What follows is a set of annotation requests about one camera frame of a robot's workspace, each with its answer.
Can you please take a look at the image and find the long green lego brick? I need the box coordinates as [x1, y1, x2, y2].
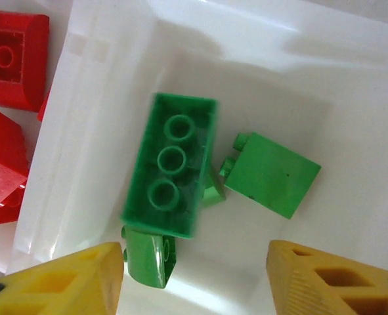
[119, 93, 220, 240]

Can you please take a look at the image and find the green square lego brick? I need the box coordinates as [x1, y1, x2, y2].
[219, 132, 322, 221]

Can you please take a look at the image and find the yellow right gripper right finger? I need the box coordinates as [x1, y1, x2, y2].
[266, 240, 388, 315]

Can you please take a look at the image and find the clear three-compartment container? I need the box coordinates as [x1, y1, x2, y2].
[0, 0, 388, 315]

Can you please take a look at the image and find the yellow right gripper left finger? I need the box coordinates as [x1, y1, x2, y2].
[0, 241, 125, 315]

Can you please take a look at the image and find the green sloped lego brick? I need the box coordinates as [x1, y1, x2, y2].
[120, 224, 178, 289]

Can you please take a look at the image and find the red curved lego brick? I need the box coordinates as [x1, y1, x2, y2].
[0, 10, 50, 112]

